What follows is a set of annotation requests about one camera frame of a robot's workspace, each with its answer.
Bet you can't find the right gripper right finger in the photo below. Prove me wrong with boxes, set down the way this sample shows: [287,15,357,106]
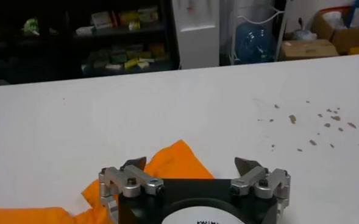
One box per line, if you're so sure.
[229,156,292,224]

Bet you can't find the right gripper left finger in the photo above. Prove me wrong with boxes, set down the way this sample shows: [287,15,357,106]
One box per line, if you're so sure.
[98,156,165,224]

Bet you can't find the orange t-shirt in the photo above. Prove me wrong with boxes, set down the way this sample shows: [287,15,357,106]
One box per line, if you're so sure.
[0,139,216,224]

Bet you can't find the large white work table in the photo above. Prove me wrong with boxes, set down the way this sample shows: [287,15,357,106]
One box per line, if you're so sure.
[0,53,359,224]

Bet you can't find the closed labelled cardboard box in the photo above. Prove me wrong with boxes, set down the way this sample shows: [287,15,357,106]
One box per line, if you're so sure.
[278,38,340,61]

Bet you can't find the blue water jug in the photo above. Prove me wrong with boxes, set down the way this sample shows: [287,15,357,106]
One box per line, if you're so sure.
[235,21,277,65]

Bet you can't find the black shelving unit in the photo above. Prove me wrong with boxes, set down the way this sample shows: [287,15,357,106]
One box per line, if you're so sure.
[0,0,180,88]

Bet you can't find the white water dispenser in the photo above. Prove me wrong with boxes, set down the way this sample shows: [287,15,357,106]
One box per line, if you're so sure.
[170,0,221,70]

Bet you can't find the white knotted plastic bag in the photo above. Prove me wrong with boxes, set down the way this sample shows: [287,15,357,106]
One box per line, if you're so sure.
[293,18,319,41]

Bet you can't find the open brown cardboard box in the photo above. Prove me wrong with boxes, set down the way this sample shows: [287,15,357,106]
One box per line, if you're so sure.
[310,5,359,55]

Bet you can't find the green toy vegetables in bowl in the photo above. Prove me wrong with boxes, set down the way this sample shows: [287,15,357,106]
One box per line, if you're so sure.
[22,17,40,37]

